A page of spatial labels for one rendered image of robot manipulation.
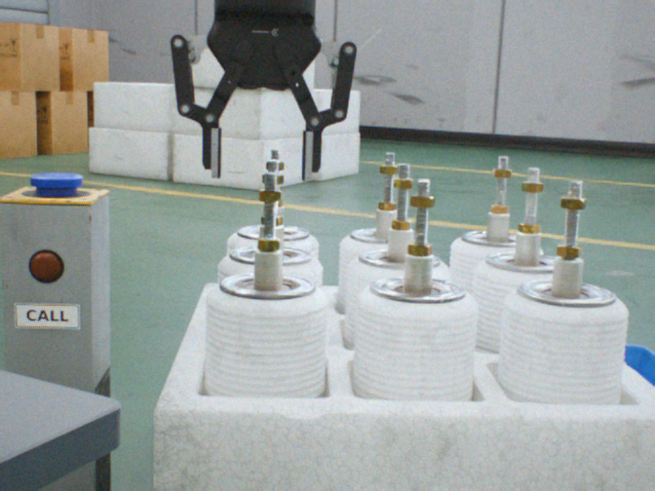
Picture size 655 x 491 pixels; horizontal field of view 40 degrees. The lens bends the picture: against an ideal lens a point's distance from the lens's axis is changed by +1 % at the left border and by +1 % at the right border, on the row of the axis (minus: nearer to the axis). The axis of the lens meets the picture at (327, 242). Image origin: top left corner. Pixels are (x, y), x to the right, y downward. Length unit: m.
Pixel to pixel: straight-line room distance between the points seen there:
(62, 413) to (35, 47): 4.08
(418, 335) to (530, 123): 5.24
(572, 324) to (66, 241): 0.39
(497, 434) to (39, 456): 0.43
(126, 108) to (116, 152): 0.18
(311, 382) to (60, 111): 3.86
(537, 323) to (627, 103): 5.08
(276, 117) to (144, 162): 0.57
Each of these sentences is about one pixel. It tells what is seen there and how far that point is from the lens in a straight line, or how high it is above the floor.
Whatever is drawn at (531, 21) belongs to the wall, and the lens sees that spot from 5.89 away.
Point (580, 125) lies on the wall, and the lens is 5.80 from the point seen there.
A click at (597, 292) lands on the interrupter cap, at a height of 0.25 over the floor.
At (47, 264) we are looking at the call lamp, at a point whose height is 0.26.
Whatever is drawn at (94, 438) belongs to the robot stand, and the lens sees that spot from 0.32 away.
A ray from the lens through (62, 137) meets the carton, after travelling 4.49.
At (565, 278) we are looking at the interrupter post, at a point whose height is 0.27.
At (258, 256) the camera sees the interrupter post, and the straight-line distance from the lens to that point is 0.68.
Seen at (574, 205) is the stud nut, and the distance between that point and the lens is 0.71.
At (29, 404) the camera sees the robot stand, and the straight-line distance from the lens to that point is 0.33.
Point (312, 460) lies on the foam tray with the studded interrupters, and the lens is 0.66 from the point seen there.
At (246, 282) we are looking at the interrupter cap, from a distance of 0.71.
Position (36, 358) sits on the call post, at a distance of 0.75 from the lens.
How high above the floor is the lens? 0.42
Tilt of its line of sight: 11 degrees down
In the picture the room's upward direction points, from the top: 2 degrees clockwise
